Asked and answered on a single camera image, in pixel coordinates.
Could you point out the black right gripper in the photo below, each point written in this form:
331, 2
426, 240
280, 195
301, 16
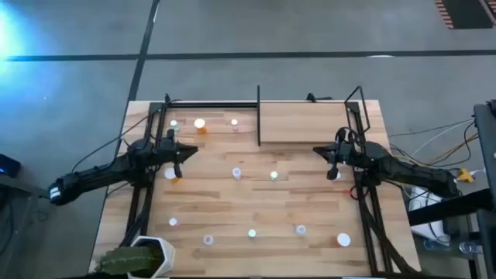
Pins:
343, 155

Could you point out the clear plastic bottle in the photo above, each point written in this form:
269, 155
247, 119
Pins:
432, 245
469, 247

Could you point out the yellow power plug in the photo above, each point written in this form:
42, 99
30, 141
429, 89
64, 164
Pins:
465, 176

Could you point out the green medicine bottle white cap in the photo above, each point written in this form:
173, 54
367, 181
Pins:
252, 233
174, 124
274, 175

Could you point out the pale purple medicine bottle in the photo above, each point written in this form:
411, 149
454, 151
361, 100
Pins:
208, 240
236, 172
300, 230

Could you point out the large orange medicine bottle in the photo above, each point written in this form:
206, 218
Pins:
343, 240
169, 173
199, 123

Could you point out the black aluminium rig frame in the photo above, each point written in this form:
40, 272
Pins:
213, 104

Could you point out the grey metal stand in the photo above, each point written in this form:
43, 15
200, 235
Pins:
15, 186

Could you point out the black metal table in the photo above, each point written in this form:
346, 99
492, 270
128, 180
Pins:
486, 135

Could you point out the green cactus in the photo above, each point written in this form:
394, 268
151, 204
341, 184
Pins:
124, 260

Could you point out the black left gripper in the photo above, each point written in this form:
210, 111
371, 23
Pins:
168, 151

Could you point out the black box with blue light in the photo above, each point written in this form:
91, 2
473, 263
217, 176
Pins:
9, 166

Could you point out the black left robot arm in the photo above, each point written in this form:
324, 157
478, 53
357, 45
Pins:
97, 172

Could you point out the black mat with striped edge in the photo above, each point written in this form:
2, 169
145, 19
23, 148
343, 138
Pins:
465, 13

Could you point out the white hexagonal plant pot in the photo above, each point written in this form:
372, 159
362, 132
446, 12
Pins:
167, 252

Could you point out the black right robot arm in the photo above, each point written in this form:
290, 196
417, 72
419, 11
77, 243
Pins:
407, 170

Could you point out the white power strip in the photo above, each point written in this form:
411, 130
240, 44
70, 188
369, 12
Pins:
420, 199

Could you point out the black metal shelf frame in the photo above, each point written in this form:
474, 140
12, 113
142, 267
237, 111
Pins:
258, 116

